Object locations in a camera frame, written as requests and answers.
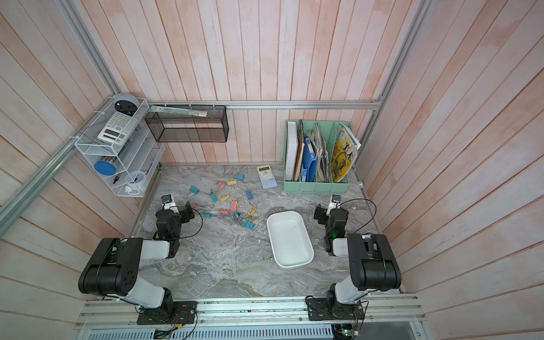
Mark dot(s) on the teal binder clip lowest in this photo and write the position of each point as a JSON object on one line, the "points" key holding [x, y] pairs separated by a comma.
{"points": [[248, 224]]}

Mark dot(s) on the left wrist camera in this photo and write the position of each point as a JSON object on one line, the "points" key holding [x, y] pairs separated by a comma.
{"points": [[168, 203]]}

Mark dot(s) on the white storage tray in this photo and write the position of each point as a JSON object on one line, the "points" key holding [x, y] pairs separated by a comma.
{"points": [[290, 242]]}

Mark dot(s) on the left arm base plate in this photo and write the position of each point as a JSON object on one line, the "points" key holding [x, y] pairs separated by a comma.
{"points": [[183, 312]]}

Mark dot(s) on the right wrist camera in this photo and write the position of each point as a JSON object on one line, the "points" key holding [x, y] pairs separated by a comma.
{"points": [[335, 201]]}

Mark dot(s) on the green file organizer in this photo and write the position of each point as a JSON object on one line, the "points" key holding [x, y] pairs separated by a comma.
{"points": [[328, 130]]}

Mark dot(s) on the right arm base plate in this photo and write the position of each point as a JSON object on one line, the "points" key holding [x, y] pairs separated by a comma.
{"points": [[323, 309]]}

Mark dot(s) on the yellow blue calculator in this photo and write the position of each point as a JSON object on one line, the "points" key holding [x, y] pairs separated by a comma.
{"points": [[266, 176]]}

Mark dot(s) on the blue folder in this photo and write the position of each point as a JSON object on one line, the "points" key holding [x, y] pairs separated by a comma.
{"points": [[309, 162]]}

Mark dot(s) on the white binder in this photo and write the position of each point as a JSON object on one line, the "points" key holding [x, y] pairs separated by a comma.
{"points": [[291, 150]]}

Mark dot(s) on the white calculator on shelf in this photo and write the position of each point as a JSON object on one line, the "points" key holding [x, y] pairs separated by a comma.
{"points": [[118, 129]]}

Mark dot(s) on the yellow magazine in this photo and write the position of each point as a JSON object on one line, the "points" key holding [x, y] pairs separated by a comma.
{"points": [[344, 153]]}

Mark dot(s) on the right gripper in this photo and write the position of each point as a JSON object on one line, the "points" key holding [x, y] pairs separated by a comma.
{"points": [[320, 213]]}

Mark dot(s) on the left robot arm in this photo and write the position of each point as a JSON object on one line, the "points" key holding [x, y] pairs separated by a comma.
{"points": [[113, 269]]}

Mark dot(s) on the white mug on shelf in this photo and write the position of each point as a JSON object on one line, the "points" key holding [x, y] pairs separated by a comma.
{"points": [[137, 179]]}

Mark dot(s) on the black wire basket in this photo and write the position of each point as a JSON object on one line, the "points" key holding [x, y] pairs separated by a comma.
{"points": [[168, 128]]}

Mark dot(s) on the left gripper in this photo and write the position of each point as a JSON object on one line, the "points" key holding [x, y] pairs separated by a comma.
{"points": [[185, 212]]}

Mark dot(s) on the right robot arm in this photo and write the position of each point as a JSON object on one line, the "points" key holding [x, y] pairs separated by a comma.
{"points": [[372, 264]]}

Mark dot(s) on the round grey speaker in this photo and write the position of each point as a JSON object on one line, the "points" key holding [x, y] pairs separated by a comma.
{"points": [[126, 104]]}

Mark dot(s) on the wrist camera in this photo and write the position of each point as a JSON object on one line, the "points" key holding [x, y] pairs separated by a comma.
{"points": [[335, 201], [168, 203]]}

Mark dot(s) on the ruler on basket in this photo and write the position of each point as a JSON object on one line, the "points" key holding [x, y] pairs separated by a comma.
{"points": [[179, 111]]}

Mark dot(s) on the white wire shelf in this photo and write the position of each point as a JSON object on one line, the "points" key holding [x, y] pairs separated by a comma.
{"points": [[141, 152]]}

